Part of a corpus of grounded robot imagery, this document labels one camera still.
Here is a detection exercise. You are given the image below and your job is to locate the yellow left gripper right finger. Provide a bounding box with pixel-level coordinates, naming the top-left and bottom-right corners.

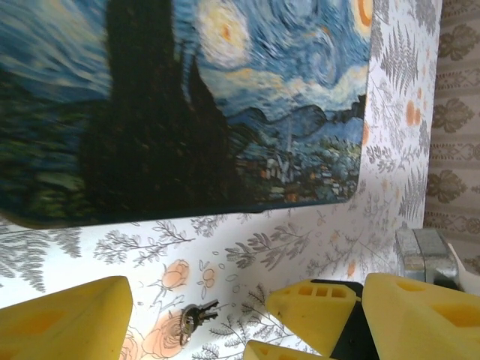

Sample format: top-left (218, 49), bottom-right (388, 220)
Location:
top-left (365, 272), bottom-right (480, 360)

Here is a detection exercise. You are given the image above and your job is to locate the silver key bunch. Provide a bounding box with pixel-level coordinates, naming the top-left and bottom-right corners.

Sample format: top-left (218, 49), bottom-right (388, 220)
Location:
top-left (178, 298), bottom-right (221, 347)

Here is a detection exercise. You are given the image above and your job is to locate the starry night painted box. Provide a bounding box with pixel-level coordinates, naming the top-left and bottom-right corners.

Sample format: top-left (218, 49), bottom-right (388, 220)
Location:
top-left (0, 0), bottom-right (376, 230)

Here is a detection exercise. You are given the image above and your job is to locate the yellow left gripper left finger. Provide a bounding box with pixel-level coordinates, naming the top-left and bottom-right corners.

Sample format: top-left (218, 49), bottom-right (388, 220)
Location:
top-left (0, 275), bottom-right (133, 360)

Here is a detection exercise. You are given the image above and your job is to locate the white right wrist cable bracket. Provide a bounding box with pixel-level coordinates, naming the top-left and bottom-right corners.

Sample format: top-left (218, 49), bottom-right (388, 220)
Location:
top-left (446, 242), bottom-right (480, 296)

